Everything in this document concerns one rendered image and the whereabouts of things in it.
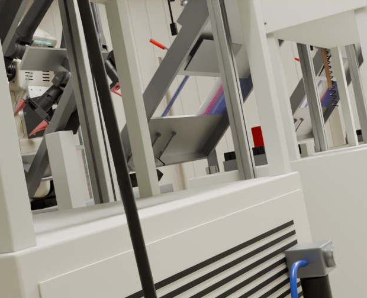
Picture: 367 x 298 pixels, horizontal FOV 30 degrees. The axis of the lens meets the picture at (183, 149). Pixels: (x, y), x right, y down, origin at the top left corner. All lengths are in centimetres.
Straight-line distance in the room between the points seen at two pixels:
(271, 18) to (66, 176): 75
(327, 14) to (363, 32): 11
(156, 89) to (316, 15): 57
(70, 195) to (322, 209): 73
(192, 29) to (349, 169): 65
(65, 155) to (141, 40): 542
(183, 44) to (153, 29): 515
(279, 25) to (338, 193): 51
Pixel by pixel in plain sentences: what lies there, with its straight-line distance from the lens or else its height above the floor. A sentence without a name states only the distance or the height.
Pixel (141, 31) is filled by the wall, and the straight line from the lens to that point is 738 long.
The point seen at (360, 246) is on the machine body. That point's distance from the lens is 197.
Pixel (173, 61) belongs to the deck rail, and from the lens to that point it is 216.
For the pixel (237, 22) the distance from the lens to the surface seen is 240.
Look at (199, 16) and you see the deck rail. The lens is 212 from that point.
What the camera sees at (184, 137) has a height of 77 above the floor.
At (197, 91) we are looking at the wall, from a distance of 696.
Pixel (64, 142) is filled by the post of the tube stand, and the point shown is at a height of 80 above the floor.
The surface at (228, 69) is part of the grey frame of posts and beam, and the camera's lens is 202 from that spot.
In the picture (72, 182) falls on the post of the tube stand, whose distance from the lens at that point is 201.
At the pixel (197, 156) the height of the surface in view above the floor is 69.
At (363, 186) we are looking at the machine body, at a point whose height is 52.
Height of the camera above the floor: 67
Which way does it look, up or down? 1 degrees up
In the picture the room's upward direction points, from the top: 11 degrees counter-clockwise
